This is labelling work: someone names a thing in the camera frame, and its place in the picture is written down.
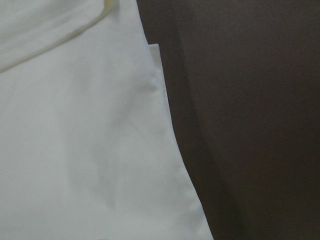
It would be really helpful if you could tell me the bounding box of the cream cat print shirt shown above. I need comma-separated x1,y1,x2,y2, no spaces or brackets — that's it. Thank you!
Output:
0,0,212,240

